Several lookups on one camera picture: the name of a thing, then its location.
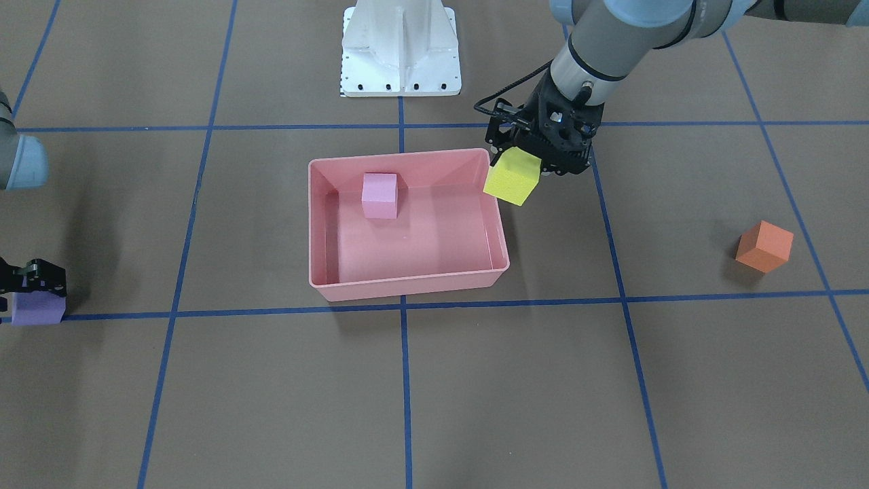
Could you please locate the orange foam cube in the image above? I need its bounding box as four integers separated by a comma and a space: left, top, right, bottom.
735, 221, 794, 274

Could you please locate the white metal mount base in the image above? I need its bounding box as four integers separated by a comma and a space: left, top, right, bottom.
339, 1, 462, 97

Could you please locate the yellow foam cube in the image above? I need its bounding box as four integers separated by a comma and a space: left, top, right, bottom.
483, 147, 541, 206

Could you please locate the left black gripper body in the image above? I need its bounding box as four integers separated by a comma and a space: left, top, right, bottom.
517, 69, 604, 158

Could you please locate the purple foam cube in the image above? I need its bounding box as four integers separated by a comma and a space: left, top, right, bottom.
10, 276, 67, 326

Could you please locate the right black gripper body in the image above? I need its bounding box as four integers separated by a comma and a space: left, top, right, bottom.
1, 259, 31, 312

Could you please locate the pink foam cube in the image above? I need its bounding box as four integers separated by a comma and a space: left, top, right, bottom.
361, 173, 399, 219

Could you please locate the pink plastic bin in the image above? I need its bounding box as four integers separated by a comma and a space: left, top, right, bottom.
308, 148, 510, 302

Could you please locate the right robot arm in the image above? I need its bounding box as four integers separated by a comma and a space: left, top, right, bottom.
1, 92, 68, 326

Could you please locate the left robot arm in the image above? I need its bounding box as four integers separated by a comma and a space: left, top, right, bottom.
475, 1, 867, 175

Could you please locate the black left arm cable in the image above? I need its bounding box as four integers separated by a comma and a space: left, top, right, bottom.
473, 60, 554, 117

